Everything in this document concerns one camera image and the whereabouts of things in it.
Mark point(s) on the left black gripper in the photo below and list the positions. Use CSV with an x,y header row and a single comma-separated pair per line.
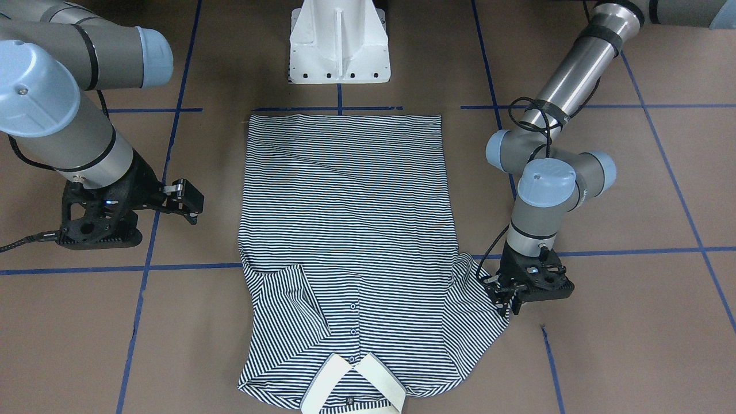
x,y
509,263

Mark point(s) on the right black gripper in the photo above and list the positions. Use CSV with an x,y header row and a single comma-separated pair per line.
x,y
143,183

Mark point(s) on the striped polo shirt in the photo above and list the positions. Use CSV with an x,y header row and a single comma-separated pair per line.
x,y
361,297

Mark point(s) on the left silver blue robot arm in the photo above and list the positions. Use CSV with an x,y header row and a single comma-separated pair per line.
x,y
552,181

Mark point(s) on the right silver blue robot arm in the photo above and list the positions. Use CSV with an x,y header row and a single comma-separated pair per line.
x,y
53,53

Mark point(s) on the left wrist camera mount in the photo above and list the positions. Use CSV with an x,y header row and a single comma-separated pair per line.
x,y
545,275

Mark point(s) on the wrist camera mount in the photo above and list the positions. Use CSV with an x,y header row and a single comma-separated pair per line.
x,y
545,275
103,218

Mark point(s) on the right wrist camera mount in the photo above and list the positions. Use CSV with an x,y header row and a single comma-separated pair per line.
x,y
103,218

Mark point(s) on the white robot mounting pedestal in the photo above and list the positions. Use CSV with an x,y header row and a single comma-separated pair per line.
x,y
335,42

